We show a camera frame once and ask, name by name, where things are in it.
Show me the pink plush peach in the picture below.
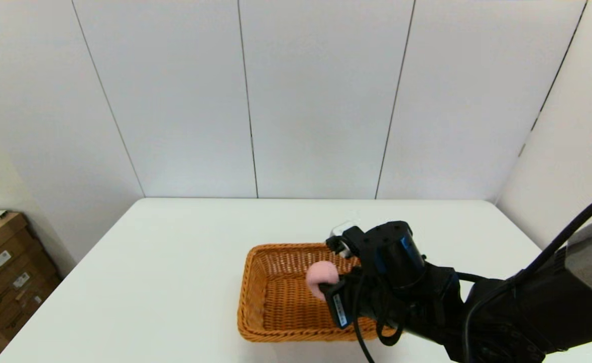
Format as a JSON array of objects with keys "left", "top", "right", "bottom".
[{"left": 306, "top": 261, "right": 340, "bottom": 302}]

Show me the orange wicker basket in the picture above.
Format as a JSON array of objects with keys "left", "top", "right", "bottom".
[{"left": 237, "top": 243, "right": 403, "bottom": 343}]

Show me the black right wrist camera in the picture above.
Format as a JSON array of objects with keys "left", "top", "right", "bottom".
[{"left": 361, "top": 220, "right": 426, "bottom": 289}]

